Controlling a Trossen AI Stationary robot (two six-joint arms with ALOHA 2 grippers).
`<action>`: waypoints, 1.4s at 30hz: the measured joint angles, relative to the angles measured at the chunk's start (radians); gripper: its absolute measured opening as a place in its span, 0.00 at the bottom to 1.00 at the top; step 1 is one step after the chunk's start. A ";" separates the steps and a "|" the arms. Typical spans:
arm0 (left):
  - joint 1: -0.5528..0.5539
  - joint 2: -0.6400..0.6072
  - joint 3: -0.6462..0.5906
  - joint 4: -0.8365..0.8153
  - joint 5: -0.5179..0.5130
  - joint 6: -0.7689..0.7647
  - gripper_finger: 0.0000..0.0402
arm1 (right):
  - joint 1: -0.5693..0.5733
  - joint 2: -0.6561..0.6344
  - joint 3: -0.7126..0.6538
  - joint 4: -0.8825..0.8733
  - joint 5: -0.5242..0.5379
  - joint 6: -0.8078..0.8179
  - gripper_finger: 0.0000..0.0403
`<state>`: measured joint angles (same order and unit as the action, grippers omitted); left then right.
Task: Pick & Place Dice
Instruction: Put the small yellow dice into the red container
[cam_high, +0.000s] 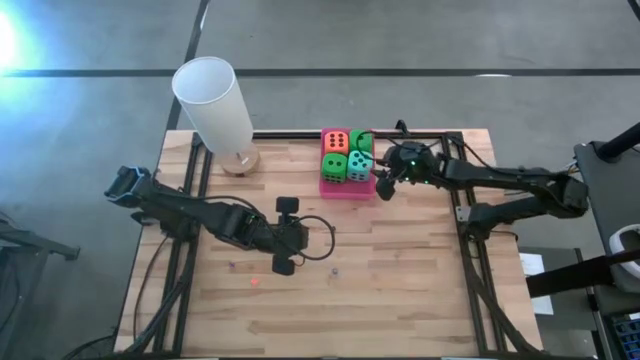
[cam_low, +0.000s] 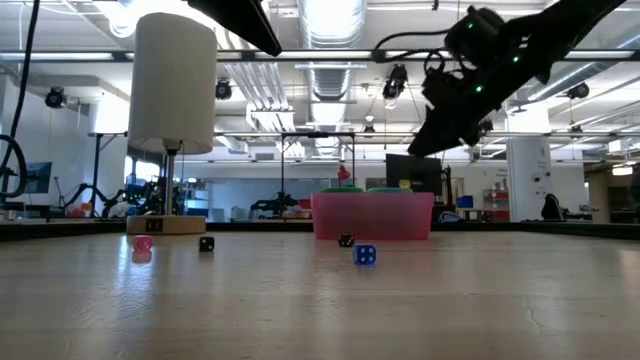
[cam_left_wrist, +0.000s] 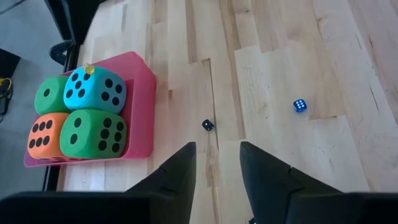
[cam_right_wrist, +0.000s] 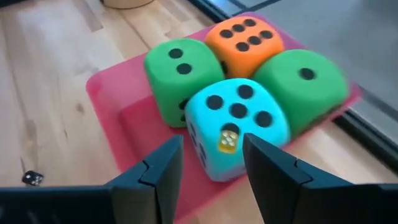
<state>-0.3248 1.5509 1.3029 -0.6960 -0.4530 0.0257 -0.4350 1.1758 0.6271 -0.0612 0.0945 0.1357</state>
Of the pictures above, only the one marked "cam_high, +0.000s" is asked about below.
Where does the teal foam die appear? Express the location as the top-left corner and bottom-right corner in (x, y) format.
(346, 149), (375, 183)

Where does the green foam die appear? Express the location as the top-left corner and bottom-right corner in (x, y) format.
(320, 152), (349, 184)
(348, 128), (375, 154)

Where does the white round object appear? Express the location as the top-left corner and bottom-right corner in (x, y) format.
(608, 223), (640, 294)

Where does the black cable bundle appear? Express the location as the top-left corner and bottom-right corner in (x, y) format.
(122, 234), (199, 356)

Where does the orange foam die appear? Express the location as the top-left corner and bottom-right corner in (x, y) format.
(323, 129), (351, 157)

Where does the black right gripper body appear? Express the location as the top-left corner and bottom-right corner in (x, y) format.
(388, 140), (444, 186)

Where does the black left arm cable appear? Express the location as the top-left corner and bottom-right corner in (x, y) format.
(199, 194), (337, 262)

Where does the pink plastic bin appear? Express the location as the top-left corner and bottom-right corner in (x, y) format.
(318, 127), (377, 201)

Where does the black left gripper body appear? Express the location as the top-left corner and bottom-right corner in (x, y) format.
(253, 211), (310, 262)

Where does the black pole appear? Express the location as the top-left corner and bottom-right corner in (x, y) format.
(594, 122), (640, 162)

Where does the black wire basket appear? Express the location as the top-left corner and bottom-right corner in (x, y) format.
(64, 334), (119, 360)

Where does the white shade table lamp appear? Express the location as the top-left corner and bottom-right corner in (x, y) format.
(171, 55), (262, 178)

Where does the black metal stand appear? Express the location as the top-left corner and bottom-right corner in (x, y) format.
(0, 209), (81, 360)

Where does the white paper sheet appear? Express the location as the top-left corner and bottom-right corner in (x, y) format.
(518, 252), (555, 316)

